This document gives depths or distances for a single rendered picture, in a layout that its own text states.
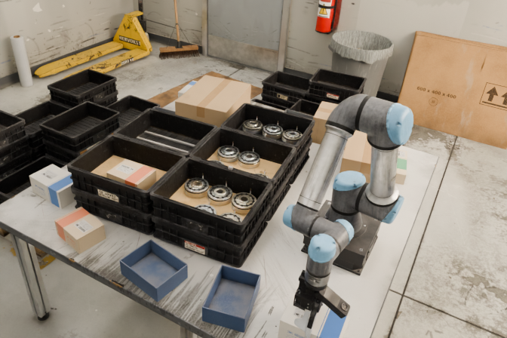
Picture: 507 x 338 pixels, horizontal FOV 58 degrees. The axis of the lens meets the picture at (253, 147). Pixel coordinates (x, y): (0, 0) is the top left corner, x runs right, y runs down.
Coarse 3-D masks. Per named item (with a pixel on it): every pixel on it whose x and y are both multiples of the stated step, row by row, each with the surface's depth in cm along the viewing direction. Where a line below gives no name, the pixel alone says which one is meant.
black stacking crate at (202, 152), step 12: (228, 132) 221; (216, 144) 222; (228, 144) 224; (240, 144) 221; (252, 144) 218; (264, 144) 215; (204, 156) 213; (264, 156) 219; (276, 156) 216; (288, 168) 209; (276, 192) 198
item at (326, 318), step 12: (288, 312) 150; (300, 312) 150; (324, 312) 151; (288, 324) 147; (324, 324) 147; (336, 324) 147; (348, 324) 149; (288, 336) 149; (300, 336) 147; (312, 336) 144; (324, 336) 143; (336, 336) 143
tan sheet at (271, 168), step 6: (210, 156) 218; (216, 156) 218; (228, 162) 215; (234, 162) 215; (264, 162) 216; (270, 162) 217; (240, 168) 211; (246, 168) 211; (252, 168) 212; (258, 168) 212; (264, 168) 212; (270, 168) 213; (276, 168) 213; (270, 174) 208
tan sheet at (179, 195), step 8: (184, 184) 198; (176, 192) 193; (184, 192) 194; (232, 192) 196; (176, 200) 189; (184, 200) 189; (192, 200) 190; (200, 200) 190; (216, 208) 186; (224, 208) 186; (240, 216) 183
